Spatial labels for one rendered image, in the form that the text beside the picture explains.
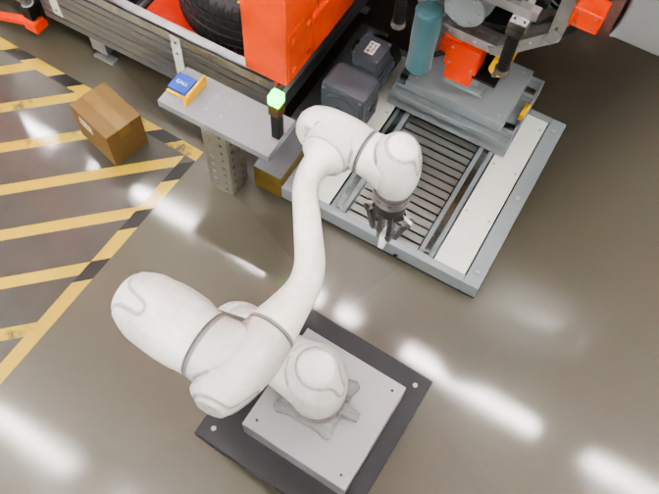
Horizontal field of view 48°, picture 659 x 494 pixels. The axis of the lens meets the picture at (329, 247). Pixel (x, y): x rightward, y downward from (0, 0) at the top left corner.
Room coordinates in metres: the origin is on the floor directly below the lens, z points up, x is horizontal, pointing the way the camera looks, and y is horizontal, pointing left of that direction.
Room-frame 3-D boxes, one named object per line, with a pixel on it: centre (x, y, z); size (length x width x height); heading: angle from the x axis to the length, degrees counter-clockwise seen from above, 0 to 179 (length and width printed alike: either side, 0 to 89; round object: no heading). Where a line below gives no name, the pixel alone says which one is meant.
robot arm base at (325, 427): (0.58, -0.02, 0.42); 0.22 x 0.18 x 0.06; 64
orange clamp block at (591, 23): (1.64, -0.69, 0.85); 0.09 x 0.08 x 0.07; 64
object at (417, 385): (0.58, 0.00, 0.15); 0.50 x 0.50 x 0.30; 62
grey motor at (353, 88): (1.82, -0.09, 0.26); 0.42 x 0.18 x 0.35; 154
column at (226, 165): (1.51, 0.40, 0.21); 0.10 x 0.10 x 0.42; 64
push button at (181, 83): (1.57, 0.52, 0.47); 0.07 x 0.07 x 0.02; 64
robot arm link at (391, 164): (0.90, -0.12, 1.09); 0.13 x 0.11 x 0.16; 61
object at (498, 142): (1.92, -0.48, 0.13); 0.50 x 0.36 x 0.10; 64
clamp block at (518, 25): (1.51, -0.47, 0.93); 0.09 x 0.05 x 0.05; 154
